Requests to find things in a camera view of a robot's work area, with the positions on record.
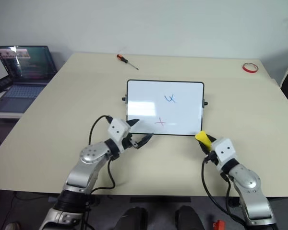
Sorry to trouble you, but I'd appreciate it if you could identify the red tape roll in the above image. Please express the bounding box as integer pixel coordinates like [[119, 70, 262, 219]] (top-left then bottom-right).
[[242, 62, 259, 74]]

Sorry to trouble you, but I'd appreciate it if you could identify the dark rounded shape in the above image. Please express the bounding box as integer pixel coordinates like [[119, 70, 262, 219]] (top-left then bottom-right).
[[175, 205, 206, 230]]

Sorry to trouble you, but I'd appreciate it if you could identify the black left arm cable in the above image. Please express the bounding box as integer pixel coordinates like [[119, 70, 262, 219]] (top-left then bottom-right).
[[88, 115, 117, 192]]

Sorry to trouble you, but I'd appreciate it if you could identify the yellow whiteboard eraser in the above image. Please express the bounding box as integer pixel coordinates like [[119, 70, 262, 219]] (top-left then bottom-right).
[[194, 130, 213, 152]]

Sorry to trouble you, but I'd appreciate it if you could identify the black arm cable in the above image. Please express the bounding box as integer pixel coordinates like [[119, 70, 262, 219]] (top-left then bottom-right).
[[88, 115, 117, 192], [201, 155, 249, 230]]

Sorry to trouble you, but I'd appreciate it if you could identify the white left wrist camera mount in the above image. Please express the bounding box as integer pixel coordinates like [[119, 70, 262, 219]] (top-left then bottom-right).
[[107, 118, 131, 153]]

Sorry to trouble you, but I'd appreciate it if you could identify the black flat device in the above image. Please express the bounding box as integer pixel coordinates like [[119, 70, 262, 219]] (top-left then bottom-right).
[[0, 76, 14, 92]]

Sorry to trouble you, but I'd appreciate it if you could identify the black-framed small whiteboard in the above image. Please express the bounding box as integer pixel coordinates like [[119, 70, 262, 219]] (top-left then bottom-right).
[[121, 79, 208, 138]]

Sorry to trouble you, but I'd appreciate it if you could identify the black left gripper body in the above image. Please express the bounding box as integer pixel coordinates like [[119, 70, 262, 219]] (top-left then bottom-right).
[[121, 133, 138, 150]]

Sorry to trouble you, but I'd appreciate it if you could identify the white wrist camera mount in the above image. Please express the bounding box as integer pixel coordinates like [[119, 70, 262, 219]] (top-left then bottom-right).
[[107, 118, 131, 153], [211, 137, 239, 167]]

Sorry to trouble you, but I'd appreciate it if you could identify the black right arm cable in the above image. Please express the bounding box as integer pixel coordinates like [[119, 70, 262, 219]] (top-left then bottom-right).
[[201, 155, 249, 230]]

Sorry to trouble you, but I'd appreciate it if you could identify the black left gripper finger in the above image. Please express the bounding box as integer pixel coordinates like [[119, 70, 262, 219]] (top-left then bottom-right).
[[135, 132, 155, 150], [126, 118, 141, 131]]

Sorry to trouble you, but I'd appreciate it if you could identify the open grey laptop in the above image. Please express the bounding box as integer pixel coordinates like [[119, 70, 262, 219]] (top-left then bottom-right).
[[0, 45, 58, 114]]

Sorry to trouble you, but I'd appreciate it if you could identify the orange-handled screwdriver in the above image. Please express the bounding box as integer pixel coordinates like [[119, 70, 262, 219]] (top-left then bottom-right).
[[116, 54, 140, 71]]

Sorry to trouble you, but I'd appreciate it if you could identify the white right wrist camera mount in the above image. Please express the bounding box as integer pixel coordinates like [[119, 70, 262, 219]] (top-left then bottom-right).
[[211, 137, 239, 167]]

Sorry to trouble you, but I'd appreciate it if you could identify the small red object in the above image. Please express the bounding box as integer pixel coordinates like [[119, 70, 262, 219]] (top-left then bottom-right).
[[212, 219, 228, 230]]

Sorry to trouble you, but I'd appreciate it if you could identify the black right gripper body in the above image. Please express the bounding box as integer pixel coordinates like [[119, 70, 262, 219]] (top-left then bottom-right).
[[204, 150, 219, 166]]

